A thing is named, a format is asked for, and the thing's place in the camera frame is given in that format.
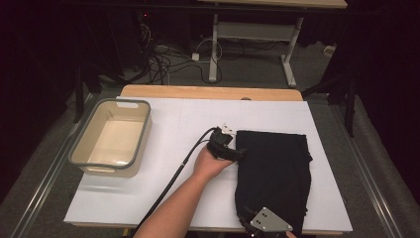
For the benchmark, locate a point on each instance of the metal floor rail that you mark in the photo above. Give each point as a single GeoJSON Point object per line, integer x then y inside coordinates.
{"type": "Point", "coordinates": [49, 172]}
{"type": "Point", "coordinates": [366, 178]}

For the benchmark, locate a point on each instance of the person's left hand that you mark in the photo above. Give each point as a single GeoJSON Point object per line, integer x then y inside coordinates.
{"type": "Point", "coordinates": [211, 167]}

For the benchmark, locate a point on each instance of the grey metal frame stand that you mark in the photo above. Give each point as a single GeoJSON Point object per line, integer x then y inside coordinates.
{"type": "Point", "coordinates": [254, 31]}

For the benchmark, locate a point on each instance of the black knit vest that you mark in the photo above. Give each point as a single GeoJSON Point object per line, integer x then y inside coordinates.
{"type": "Point", "coordinates": [274, 172]}

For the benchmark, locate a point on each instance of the white board table cover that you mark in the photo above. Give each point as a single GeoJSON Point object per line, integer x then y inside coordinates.
{"type": "Point", "coordinates": [185, 115]}

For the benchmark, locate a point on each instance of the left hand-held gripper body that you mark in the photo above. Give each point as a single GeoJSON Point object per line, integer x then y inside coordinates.
{"type": "Point", "coordinates": [221, 142]}

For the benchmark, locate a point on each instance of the person's right hand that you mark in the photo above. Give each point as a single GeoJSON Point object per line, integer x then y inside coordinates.
{"type": "Point", "coordinates": [290, 235]}

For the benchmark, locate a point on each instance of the black metal stand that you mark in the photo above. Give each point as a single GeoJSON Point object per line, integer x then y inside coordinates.
{"type": "Point", "coordinates": [350, 109]}
{"type": "Point", "coordinates": [78, 95]}

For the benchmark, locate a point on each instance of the beige basket with grey rim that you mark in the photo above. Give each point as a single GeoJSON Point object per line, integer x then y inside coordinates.
{"type": "Point", "coordinates": [115, 142]}

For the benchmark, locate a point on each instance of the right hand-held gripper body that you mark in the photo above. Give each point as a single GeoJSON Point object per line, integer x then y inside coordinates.
{"type": "Point", "coordinates": [269, 221]}

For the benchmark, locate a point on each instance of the small white floor box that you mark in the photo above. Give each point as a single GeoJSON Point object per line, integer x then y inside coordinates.
{"type": "Point", "coordinates": [329, 49]}

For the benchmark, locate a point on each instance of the white power adapter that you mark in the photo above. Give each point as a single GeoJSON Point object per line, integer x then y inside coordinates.
{"type": "Point", "coordinates": [195, 56]}

